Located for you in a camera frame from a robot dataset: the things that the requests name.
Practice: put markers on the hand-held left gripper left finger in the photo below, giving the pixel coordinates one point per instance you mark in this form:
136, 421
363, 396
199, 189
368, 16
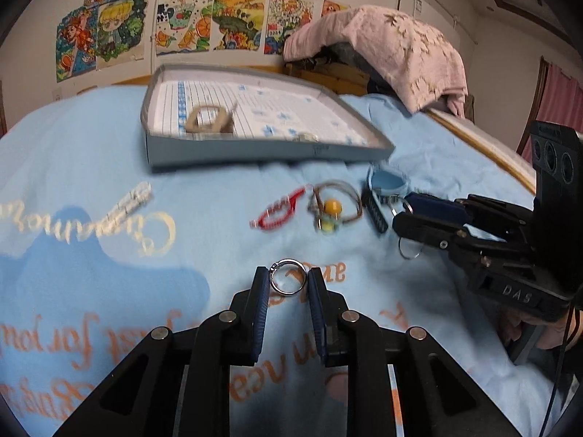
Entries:
260, 312

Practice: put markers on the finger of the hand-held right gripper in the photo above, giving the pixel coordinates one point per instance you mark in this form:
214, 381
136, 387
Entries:
437, 207
428, 232

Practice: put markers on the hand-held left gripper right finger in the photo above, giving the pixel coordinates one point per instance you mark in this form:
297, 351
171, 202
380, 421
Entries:
317, 316

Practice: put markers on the light blue bangle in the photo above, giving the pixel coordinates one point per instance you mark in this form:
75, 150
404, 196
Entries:
387, 184

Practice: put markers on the red carabiner clip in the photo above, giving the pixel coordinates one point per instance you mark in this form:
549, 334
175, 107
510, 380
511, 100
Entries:
273, 222

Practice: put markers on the shallow grey cardboard box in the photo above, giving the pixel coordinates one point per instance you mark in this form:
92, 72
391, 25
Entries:
255, 152

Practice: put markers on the person's right hand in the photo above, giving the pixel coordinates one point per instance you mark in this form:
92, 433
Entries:
553, 336

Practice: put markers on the pink flowered cloth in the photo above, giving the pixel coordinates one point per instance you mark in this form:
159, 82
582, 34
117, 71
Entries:
401, 50

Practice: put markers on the dark grey bundle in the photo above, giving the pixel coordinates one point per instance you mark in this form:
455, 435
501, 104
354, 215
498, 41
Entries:
346, 52

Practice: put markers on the tan carabiner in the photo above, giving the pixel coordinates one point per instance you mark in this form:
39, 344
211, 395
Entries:
193, 125

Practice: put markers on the white air conditioner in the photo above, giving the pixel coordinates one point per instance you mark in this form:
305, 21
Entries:
416, 5

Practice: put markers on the wooden bed frame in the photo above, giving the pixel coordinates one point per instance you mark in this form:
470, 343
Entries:
492, 150

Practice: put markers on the group of colourful wall drawings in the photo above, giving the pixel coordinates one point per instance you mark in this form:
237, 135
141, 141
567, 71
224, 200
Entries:
118, 32

